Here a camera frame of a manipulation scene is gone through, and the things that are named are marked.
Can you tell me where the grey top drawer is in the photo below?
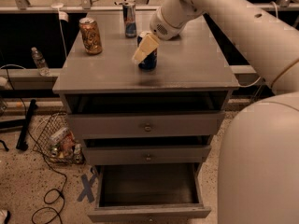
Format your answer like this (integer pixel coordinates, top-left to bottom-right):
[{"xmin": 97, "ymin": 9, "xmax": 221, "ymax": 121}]
[{"xmin": 66, "ymin": 111, "xmax": 224, "ymax": 139}]

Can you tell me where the white cable right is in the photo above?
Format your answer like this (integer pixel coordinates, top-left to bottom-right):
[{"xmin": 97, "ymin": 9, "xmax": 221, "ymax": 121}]
[{"xmin": 238, "ymin": 77, "xmax": 263, "ymax": 89}]

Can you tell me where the black bar stand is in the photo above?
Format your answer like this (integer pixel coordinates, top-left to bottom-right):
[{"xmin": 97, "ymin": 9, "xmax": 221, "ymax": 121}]
[{"xmin": 16, "ymin": 99, "xmax": 37, "ymax": 151}]

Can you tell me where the slim silver blue can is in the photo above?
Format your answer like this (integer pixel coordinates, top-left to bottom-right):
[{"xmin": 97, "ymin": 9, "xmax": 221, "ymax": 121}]
[{"xmin": 122, "ymin": 2, "xmax": 136, "ymax": 38}]

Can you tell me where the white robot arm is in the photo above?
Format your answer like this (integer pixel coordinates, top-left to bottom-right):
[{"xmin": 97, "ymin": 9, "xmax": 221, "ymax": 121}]
[{"xmin": 133, "ymin": 0, "xmax": 299, "ymax": 224}]

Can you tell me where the white hanging cable left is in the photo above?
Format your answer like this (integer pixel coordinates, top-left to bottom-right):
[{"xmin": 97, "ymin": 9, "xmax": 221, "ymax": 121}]
[{"xmin": 46, "ymin": 0, "xmax": 69, "ymax": 60}]

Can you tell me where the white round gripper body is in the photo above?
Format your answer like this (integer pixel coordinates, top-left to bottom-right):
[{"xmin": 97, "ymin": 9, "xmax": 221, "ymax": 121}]
[{"xmin": 149, "ymin": 0, "xmax": 203, "ymax": 40}]

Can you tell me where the grey drawer cabinet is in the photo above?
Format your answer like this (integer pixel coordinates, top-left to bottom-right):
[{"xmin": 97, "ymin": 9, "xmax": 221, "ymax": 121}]
[{"xmin": 52, "ymin": 8, "xmax": 240, "ymax": 166}]

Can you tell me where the black floor cable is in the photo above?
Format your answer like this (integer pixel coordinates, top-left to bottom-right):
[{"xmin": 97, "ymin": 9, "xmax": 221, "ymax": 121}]
[{"xmin": 0, "ymin": 63, "xmax": 68, "ymax": 224}]

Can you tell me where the wire basket with items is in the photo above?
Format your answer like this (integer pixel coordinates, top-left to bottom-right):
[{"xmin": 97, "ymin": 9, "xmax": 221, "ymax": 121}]
[{"xmin": 34, "ymin": 112, "xmax": 85, "ymax": 164}]

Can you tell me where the blue pepsi can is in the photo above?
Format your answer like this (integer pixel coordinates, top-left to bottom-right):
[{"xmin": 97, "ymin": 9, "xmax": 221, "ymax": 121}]
[{"xmin": 137, "ymin": 31, "xmax": 157, "ymax": 71}]

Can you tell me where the grey open bottom drawer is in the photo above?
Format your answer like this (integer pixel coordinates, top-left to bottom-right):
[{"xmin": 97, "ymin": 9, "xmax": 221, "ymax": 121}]
[{"xmin": 88, "ymin": 163, "xmax": 211, "ymax": 223}]

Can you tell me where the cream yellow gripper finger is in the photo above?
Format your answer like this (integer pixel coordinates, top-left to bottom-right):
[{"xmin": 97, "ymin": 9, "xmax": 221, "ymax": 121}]
[{"xmin": 132, "ymin": 33, "xmax": 160, "ymax": 63}]

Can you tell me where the gold brown soda can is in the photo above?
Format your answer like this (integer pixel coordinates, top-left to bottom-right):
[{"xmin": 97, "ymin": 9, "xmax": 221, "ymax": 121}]
[{"xmin": 79, "ymin": 17, "xmax": 103, "ymax": 55}]

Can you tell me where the grey middle drawer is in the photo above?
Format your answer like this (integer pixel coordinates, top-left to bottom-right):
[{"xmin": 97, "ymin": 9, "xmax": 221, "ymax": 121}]
[{"xmin": 83, "ymin": 136, "xmax": 211, "ymax": 165}]

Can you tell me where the clear plastic water bottle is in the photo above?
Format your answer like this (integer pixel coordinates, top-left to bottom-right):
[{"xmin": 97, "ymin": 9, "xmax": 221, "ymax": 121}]
[{"xmin": 31, "ymin": 47, "xmax": 50, "ymax": 77}]

